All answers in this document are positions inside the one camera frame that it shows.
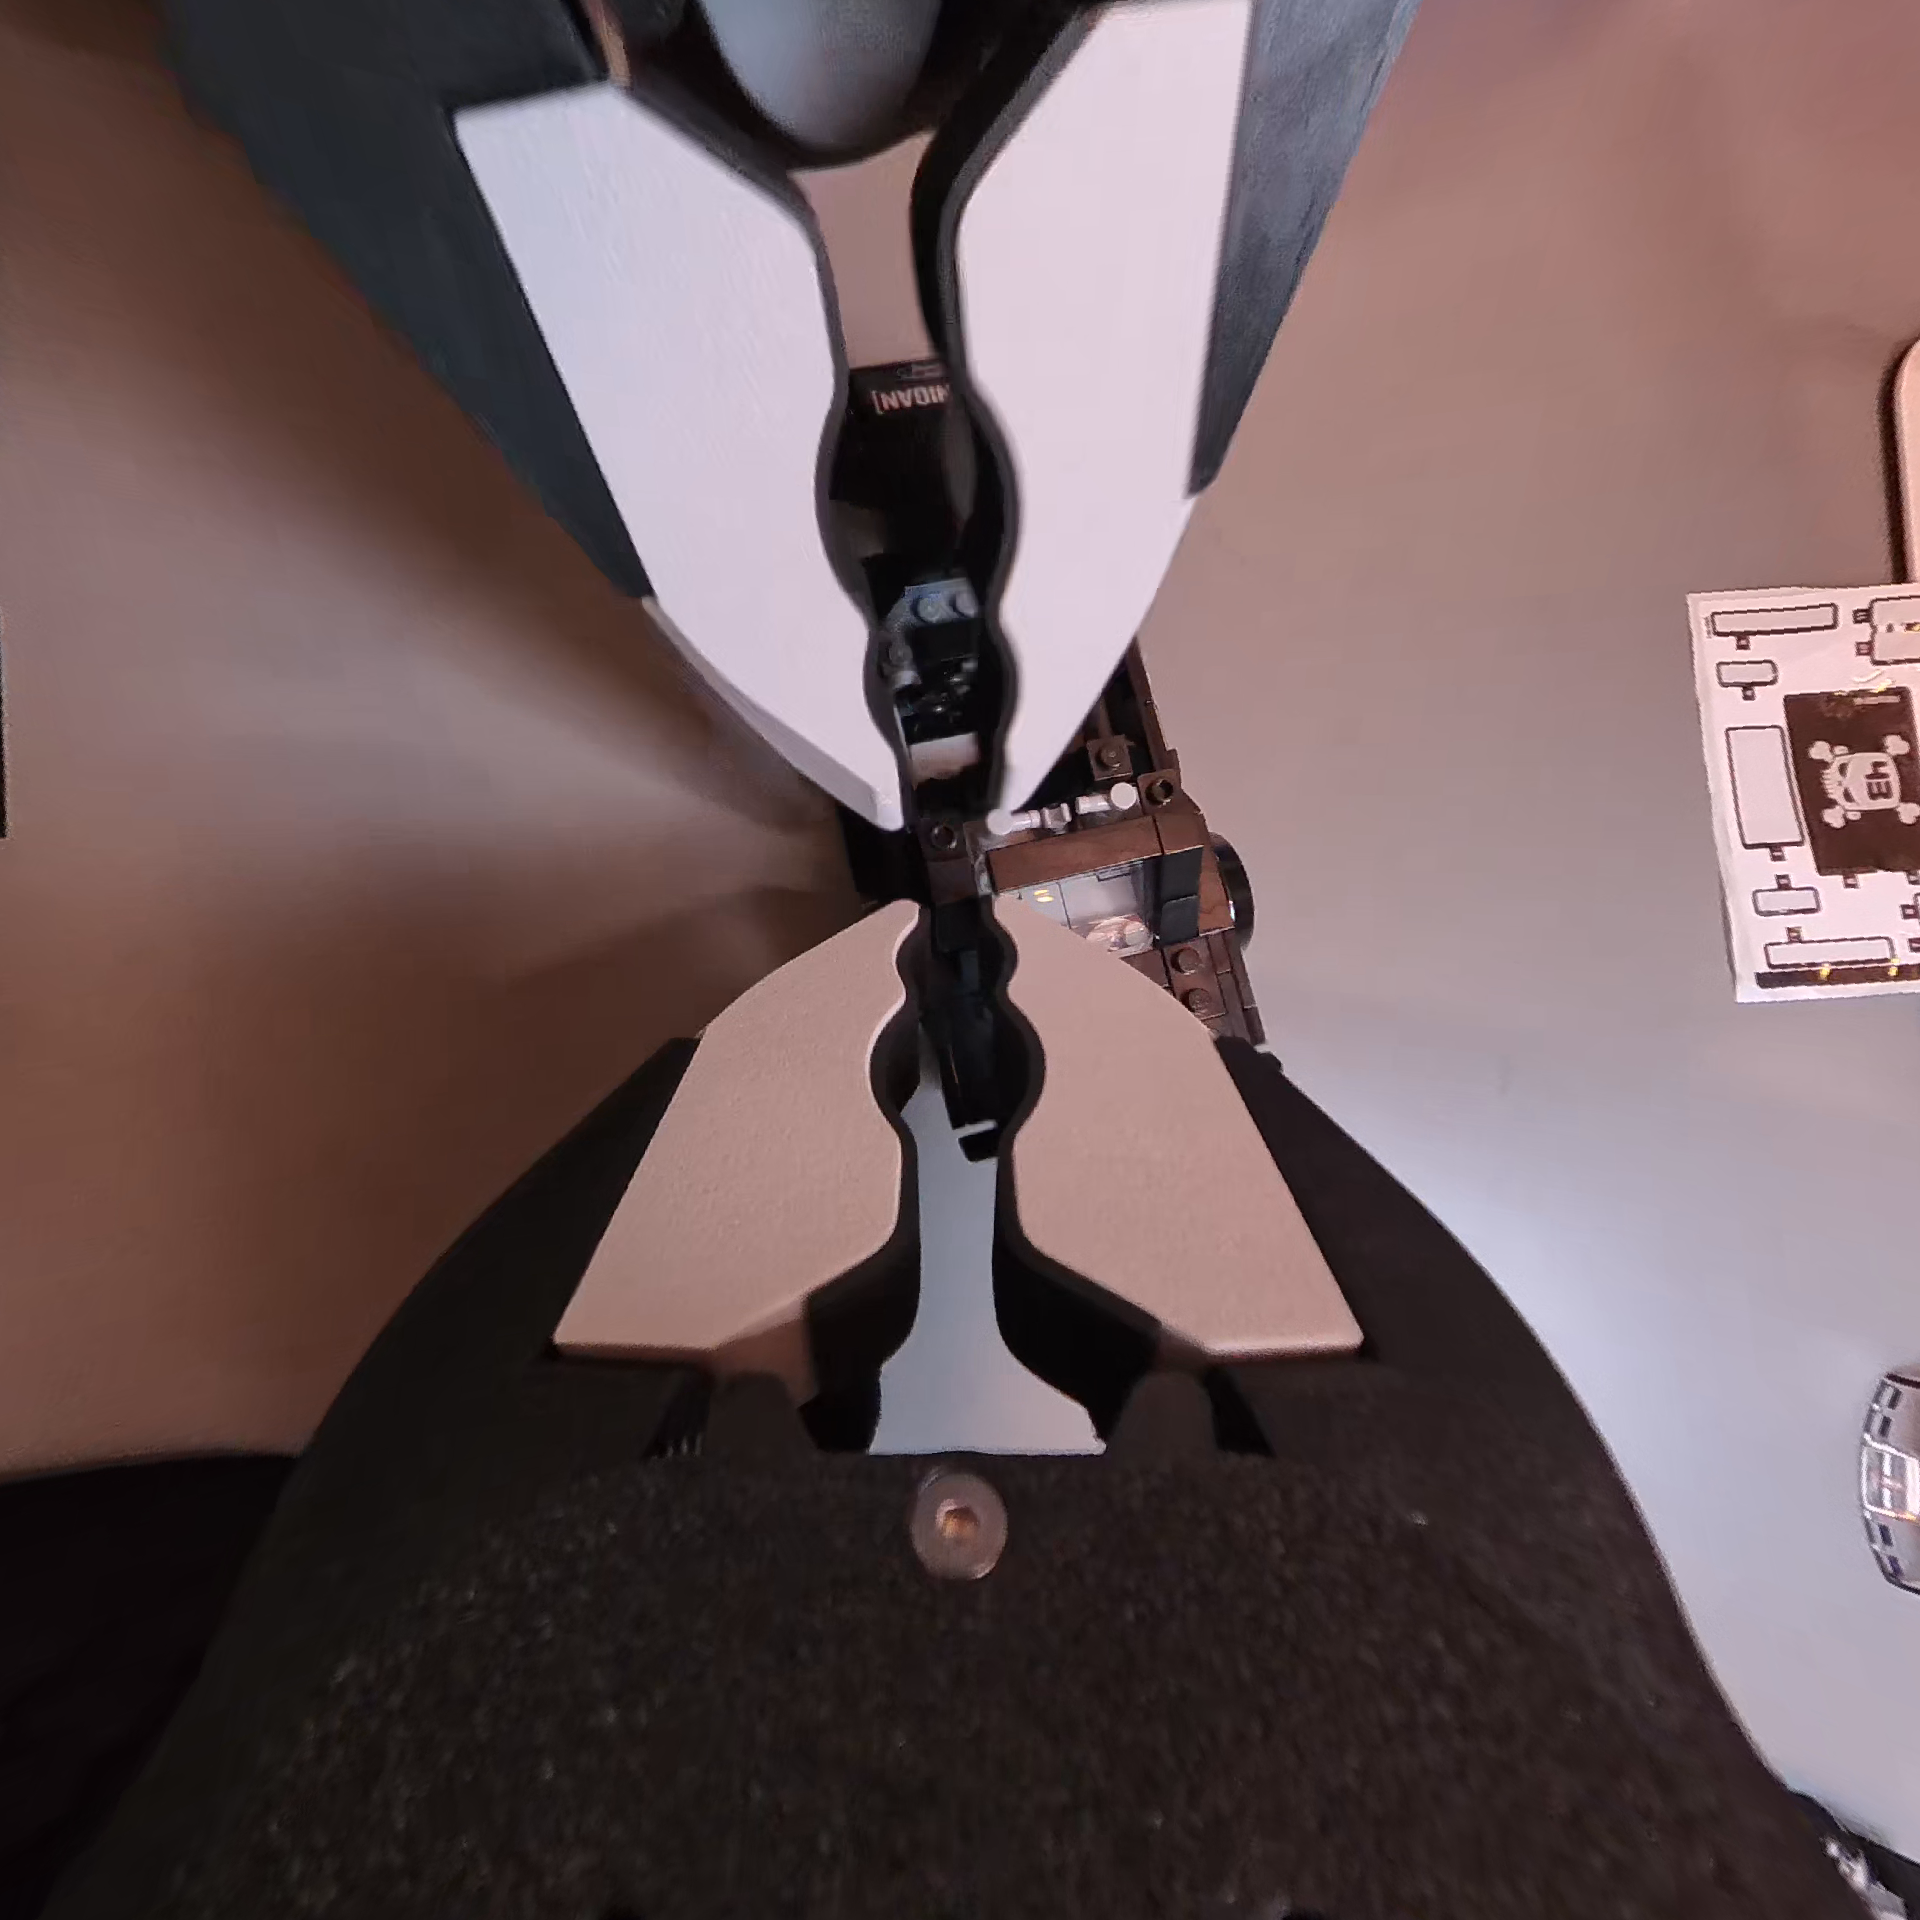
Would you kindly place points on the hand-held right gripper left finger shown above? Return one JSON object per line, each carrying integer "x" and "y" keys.
{"x": 751, "y": 1185}

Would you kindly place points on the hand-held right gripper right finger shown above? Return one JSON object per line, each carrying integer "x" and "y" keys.
{"x": 1184, "y": 1185}

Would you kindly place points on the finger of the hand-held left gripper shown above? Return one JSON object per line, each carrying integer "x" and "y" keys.
{"x": 675, "y": 360}
{"x": 1111, "y": 333}

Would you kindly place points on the black lego car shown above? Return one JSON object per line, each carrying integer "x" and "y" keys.
{"x": 1128, "y": 886}

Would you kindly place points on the clear lego windshield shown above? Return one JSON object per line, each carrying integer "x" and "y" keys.
{"x": 1892, "y": 1486}

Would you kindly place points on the sticker sheet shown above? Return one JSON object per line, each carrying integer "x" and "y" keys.
{"x": 1831, "y": 795}

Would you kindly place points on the white booklet stand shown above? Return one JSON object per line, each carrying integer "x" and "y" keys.
{"x": 1907, "y": 449}

